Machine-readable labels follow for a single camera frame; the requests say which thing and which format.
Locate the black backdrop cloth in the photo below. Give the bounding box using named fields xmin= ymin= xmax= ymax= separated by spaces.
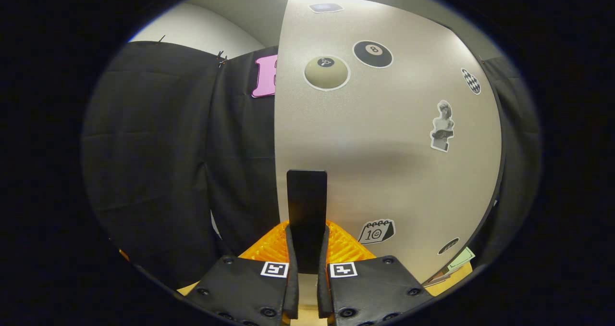
xmin=81 ymin=40 xmax=542 ymax=290

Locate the black door handle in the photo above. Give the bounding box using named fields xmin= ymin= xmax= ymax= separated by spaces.
xmin=286 ymin=170 xmax=328 ymax=275

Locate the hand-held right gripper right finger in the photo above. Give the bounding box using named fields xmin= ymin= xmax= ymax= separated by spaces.
xmin=317 ymin=220 xmax=435 ymax=326

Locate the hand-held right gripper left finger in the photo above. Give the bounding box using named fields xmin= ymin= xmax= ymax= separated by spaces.
xmin=185 ymin=220 xmax=299 ymax=326

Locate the brown book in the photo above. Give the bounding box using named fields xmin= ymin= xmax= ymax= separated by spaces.
xmin=422 ymin=271 xmax=453 ymax=288

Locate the green book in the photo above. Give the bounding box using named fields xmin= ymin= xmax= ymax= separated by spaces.
xmin=447 ymin=247 xmax=476 ymax=272

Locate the grey cabinet door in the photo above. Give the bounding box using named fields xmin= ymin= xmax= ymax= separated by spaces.
xmin=274 ymin=0 xmax=505 ymax=283

